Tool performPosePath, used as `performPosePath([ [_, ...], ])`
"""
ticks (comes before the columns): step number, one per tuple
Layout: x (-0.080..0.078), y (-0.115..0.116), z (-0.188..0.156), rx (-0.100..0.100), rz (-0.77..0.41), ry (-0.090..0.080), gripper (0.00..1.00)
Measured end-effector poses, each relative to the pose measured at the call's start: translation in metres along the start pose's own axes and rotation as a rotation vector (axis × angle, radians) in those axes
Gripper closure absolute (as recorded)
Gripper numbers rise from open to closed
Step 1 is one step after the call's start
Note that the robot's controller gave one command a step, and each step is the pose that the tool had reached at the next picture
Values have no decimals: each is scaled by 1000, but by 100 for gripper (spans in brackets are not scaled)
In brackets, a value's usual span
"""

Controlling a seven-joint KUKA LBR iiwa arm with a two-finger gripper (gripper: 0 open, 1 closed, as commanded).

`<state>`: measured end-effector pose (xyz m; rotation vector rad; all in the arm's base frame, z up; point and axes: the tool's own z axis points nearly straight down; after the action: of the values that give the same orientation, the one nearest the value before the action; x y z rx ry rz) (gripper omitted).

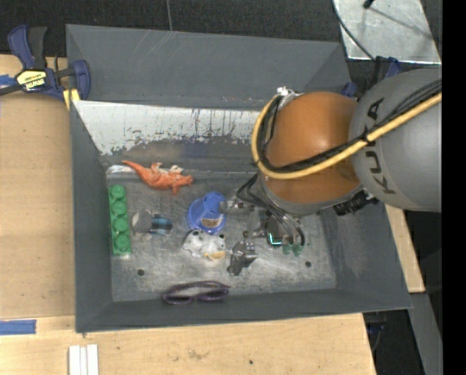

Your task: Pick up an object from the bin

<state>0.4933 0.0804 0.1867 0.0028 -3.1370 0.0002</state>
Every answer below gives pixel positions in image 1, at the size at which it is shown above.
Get white toy animal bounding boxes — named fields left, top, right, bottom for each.
left=182, top=228, right=227, bottom=267

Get orange toy dinosaur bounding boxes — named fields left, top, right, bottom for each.
left=121, top=159, right=195, bottom=195

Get purple sunglasses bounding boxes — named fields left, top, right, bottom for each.
left=162, top=280, right=232, bottom=305

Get green studded flat block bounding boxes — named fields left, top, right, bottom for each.
left=107, top=184, right=133, bottom=257

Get grey and blue plaid cloth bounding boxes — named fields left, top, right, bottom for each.
left=130, top=209, right=174, bottom=242

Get black cylinder on white bracket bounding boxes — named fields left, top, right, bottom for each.
left=332, top=191, right=379, bottom=216

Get pale wood flat board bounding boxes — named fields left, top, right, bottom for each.
left=0, top=91, right=78, bottom=320

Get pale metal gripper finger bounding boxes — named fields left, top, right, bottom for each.
left=226, top=230, right=259, bottom=277
left=219, top=198, right=257, bottom=213

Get grey metal bin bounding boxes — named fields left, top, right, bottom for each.
left=64, top=23, right=414, bottom=334

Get blue plastic cup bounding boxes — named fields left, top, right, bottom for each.
left=187, top=191, right=229, bottom=234

